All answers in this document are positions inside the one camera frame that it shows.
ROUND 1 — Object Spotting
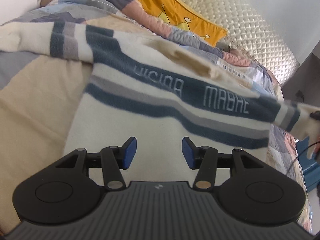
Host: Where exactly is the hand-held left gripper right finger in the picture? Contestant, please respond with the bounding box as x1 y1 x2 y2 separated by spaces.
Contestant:
182 137 264 190

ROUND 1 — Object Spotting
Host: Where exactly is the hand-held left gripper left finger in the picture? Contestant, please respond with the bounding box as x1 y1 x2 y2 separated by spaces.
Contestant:
54 136 137 190

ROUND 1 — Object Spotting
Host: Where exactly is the cream striped sweater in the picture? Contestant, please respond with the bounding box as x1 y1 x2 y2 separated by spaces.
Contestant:
0 21 320 180

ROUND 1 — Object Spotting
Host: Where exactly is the grey wardrobe panel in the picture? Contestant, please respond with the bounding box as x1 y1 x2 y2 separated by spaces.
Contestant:
280 46 320 105

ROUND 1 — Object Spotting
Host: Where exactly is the fuzzy beige cloth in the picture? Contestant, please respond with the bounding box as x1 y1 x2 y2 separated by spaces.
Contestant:
226 44 240 55

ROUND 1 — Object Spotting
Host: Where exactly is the patchwork bed cover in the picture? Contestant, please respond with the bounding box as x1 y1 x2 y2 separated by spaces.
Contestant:
0 0 313 233

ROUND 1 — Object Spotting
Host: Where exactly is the cream quilted headboard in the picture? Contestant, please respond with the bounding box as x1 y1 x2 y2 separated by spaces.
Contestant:
125 0 300 85

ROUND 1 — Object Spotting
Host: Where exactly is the folded patchwork quilt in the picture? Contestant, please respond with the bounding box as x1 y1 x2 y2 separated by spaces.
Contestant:
82 0 284 98

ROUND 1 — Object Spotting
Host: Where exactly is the yellow crown print pillow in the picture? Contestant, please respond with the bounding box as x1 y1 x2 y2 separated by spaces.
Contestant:
135 0 228 47

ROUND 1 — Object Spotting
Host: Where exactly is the black cable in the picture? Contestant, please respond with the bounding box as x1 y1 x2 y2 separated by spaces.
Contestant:
285 142 320 178

